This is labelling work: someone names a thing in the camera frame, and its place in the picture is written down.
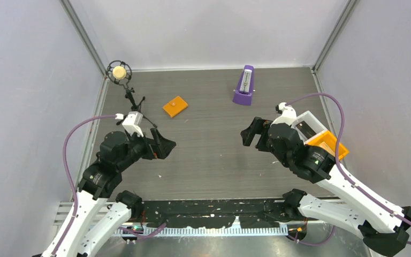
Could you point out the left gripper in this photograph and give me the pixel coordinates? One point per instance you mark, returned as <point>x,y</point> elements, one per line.
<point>160,146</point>

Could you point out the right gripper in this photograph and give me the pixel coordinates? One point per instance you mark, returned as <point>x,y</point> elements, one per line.
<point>259,126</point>

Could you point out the orange leather card holder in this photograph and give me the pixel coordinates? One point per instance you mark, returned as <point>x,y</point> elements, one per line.
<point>175,106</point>

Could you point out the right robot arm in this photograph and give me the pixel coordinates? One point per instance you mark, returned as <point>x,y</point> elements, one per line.
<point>381,225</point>

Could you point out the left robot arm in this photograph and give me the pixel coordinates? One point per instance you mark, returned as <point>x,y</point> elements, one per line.
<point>118,151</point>

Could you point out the purple metronome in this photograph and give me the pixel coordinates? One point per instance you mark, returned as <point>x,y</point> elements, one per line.
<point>243,93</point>

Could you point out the black device in white bin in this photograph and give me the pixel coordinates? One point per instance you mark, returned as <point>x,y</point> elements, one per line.
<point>306,130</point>

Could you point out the white plastic bin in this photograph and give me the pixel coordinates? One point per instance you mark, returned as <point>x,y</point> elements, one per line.
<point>312,121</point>

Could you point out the orange plastic bin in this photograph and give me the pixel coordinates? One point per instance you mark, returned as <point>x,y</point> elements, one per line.
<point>327,141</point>

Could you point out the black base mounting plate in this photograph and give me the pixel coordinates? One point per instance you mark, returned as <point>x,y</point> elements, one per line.
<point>214,214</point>

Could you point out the microphone on black tripod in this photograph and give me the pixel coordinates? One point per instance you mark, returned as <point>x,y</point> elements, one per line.
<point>120,73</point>

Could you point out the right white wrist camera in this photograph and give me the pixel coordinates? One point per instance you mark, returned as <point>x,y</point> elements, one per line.
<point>287,114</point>

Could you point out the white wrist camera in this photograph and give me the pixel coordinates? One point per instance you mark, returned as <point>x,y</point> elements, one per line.
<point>131,123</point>
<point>287,114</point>

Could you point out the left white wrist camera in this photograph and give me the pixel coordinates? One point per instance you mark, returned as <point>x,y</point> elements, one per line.
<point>131,123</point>

